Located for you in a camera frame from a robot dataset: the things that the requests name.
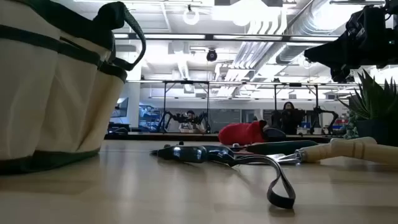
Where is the dark green garden tool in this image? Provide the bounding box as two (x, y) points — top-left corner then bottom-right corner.
(245, 140), (318, 156)

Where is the green pruning shears black strap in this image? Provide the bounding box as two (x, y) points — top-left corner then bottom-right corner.
(150, 141), (297, 210)

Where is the black aluminium table frame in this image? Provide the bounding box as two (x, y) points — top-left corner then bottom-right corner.
(104, 133), (343, 141)

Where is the black workstation frame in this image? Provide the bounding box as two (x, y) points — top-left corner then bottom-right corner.
(162, 80), (210, 134)
(272, 82), (320, 134)

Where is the dark rounded chair back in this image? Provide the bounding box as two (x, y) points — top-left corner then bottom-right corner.
(264, 127), (287, 140)

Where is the person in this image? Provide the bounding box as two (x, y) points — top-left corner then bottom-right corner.
(280, 101), (306, 135)
(178, 110), (206, 134)

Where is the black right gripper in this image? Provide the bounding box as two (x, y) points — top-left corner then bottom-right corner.
(303, 4), (398, 83)

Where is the black ceiling track fixture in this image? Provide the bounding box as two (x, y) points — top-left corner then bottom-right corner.
(329, 0), (386, 6)

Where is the computer monitor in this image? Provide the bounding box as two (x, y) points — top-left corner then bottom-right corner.
(109, 96), (129, 119)

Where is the beige canvas gardening bag green trim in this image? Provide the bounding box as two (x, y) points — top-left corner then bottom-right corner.
(0, 0), (147, 175)

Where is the potted succulent plant dark pot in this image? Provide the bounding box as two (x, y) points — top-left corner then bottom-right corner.
(337, 68), (398, 147)

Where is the red gardening glove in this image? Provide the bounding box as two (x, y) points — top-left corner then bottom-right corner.
(218, 119), (269, 146)

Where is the white ring ceiling light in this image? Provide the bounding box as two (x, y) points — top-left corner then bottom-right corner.
(182, 5), (201, 26)

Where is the black overhead frame bar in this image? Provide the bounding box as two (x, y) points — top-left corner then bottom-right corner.
(113, 32), (340, 44)

